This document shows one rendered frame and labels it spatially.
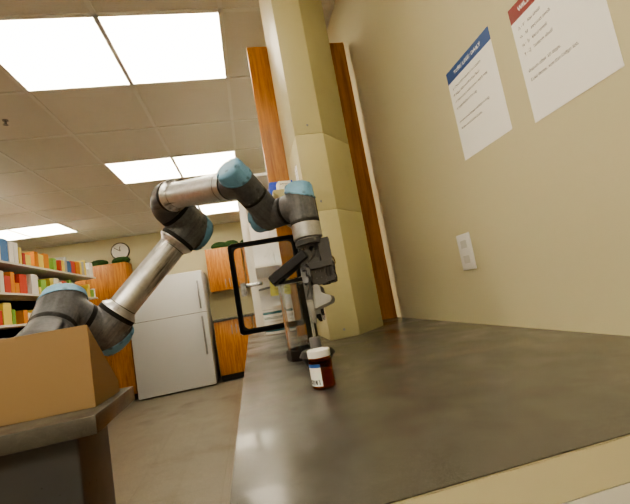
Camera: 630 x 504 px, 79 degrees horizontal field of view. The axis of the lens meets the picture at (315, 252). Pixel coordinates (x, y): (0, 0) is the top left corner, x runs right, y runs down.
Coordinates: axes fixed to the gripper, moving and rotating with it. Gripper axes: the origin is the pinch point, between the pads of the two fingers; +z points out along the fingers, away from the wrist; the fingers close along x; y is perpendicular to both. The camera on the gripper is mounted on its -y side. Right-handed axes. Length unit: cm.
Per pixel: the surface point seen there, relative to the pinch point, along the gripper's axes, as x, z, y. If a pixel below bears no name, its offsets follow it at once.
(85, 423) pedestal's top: -17, 12, -50
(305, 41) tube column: 40, -106, 11
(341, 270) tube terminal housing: 43.8, -15.1, 6.9
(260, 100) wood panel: 71, -105, -16
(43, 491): -14, 25, -63
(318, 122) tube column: 41, -72, 10
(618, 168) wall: -22, -17, 63
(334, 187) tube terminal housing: 44, -46, 11
